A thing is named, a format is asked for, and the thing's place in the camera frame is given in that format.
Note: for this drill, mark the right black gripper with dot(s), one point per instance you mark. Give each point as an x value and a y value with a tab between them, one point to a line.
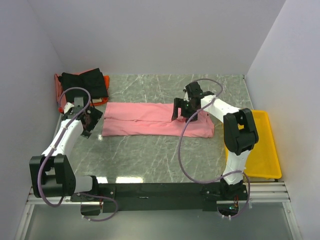
179	103

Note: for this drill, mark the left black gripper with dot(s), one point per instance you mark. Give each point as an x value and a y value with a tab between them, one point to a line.
95	115

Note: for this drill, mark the pink t shirt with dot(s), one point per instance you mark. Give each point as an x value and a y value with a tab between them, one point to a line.
147	119

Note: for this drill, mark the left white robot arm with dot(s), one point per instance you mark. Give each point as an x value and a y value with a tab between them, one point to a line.
51	172

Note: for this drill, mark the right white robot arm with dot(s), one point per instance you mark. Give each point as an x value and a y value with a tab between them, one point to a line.
233	181

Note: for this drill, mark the cream folded t shirt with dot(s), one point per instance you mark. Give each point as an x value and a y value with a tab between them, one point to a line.
97	100

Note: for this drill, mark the black folded t shirt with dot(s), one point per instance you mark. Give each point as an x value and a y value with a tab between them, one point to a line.
93	81

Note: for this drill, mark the orange folded t shirt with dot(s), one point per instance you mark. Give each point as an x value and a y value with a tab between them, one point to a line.
105	99

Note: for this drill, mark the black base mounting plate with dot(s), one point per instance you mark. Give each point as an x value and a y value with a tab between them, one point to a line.
161	196

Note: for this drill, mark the yellow plastic tray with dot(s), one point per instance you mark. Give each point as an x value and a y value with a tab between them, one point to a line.
267	150

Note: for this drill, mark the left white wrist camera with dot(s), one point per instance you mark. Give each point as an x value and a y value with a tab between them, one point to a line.
66	108

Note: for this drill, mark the aluminium frame rail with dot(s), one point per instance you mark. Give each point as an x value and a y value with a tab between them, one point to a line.
260	192

